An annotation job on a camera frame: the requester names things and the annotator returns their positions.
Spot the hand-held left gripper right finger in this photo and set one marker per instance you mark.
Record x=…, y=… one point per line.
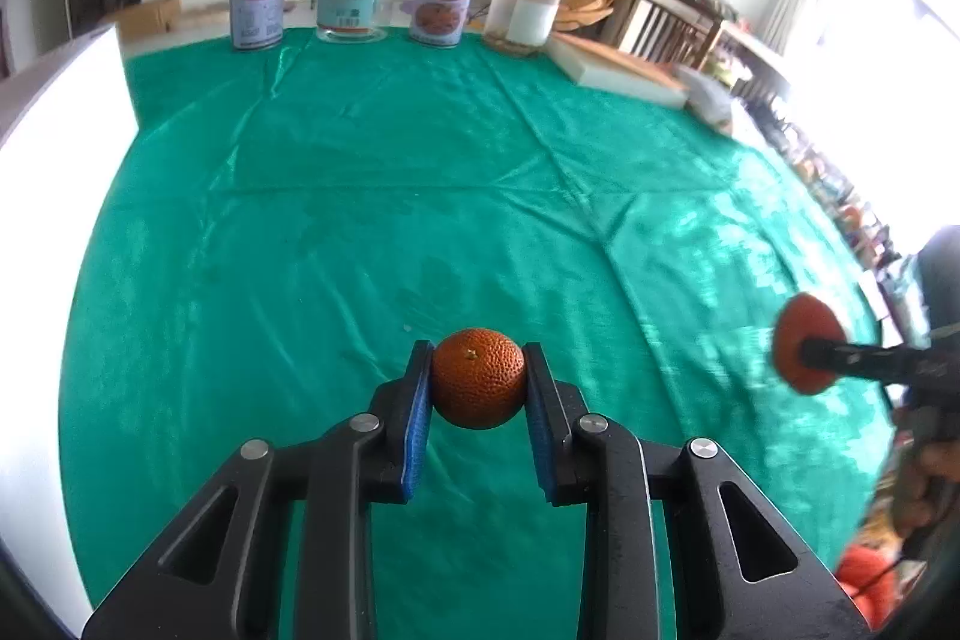
x=541, y=437

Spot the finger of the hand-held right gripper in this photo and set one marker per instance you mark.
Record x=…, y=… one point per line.
x=862, y=359

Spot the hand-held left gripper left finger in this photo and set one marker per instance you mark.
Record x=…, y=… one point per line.
x=416, y=430

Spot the orange tangerine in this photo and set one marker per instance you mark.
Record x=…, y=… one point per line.
x=478, y=377
x=802, y=317

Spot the person's right hand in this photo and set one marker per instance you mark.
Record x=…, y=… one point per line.
x=934, y=482

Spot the pile of assorted toys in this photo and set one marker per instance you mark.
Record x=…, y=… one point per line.
x=832, y=183

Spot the orange fuzzy stool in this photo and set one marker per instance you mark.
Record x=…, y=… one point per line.
x=866, y=576

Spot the green tablecloth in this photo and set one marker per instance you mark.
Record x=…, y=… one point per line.
x=375, y=197

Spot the white plastic bag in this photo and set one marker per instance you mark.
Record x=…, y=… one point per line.
x=709, y=100

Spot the white foam board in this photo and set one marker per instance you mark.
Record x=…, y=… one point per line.
x=615, y=74

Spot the wooden slatted chair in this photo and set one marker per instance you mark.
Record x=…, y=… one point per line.
x=667, y=21

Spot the round woven coaster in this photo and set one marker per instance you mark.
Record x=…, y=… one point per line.
x=517, y=48

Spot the clear jar with black lid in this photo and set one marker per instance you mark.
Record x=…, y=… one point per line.
x=523, y=10

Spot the white shallow box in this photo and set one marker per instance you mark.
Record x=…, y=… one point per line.
x=45, y=197

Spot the brown cardboard box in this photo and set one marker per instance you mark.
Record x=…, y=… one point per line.
x=142, y=19

